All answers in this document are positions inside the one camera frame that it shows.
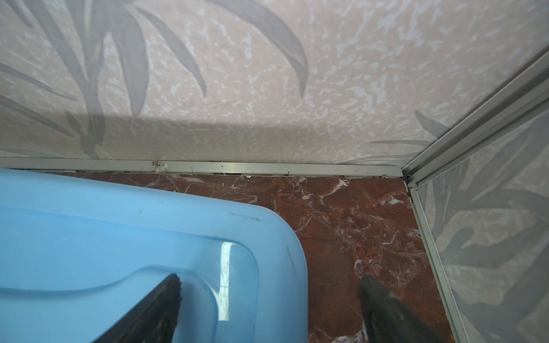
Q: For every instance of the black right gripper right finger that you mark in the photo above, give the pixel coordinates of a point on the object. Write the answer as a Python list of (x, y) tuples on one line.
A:
[(387, 319)]

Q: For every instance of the blue plastic bin lid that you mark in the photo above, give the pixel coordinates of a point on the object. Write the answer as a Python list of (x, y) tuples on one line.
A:
[(77, 255)]

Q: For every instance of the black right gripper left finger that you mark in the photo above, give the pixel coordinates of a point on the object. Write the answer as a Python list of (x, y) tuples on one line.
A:
[(153, 319)]

